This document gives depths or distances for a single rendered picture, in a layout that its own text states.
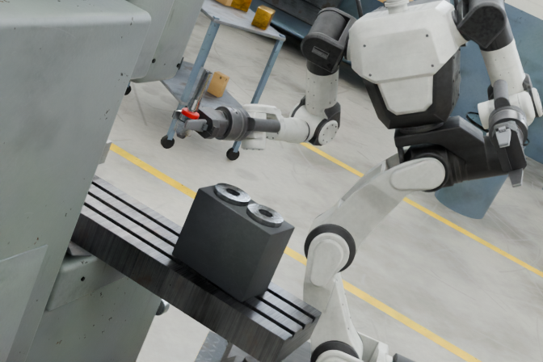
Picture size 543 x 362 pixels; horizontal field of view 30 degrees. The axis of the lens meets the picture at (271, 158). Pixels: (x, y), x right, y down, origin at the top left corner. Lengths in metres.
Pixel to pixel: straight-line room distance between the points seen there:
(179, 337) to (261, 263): 1.82
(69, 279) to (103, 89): 0.61
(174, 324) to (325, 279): 1.50
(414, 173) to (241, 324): 0.66
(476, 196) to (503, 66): 4.50
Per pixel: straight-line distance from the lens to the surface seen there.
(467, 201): 7.16
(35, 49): 1.76
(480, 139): 2.71
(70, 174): 2.06
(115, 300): 2.78
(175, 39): 2.45
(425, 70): 2.60
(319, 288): 2.83
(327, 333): 2.92
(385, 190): 2.73
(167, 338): 4.10
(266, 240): 2.32
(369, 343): 3.07
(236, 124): 2.61
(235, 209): 2.37
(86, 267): 2.50
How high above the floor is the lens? 2.01
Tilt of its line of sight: 18 degrees down
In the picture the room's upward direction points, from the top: 23 degrees clockwise
